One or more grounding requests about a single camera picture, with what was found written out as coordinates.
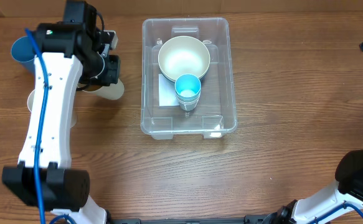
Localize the cream tall cup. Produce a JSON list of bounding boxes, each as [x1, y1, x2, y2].
[[83, 79, 125, 100], [27, 90, 77, 127]]

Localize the cream bowl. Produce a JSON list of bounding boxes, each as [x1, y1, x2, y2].
[[158, 36, 210, 71], [161, 69, 209, 82]]

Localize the blue bowl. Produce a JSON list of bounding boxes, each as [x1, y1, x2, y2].
[[159, 73, 205, 83]]

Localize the light blue small cup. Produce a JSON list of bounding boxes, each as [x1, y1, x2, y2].
[[174, 75, 202, 97]]

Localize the grey small cup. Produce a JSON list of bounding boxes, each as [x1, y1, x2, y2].
[[179, 102, 197, 111]]

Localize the green small cup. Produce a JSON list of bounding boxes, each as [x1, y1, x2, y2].
[[176, 95, 200, 102]]

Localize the pink small cup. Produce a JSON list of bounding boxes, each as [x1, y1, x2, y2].
[[177, 98, 199, 106]]

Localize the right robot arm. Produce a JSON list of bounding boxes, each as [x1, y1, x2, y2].
[[263, 149, 363, 224]]

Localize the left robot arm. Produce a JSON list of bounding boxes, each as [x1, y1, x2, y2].
[[2, 21, 124, 223]]

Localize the white label in bin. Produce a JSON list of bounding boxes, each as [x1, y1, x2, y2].
[[158, 73, 179, 106]]

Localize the clear plastic storage bin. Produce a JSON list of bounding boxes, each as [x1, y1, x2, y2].
[[140, 17, 237, 140]]

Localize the blue tall cup far left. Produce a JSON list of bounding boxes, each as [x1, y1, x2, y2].
[[11, 36, 35, 74]]

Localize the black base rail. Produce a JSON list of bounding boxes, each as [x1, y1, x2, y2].
[[106, 213, 294, 224]]

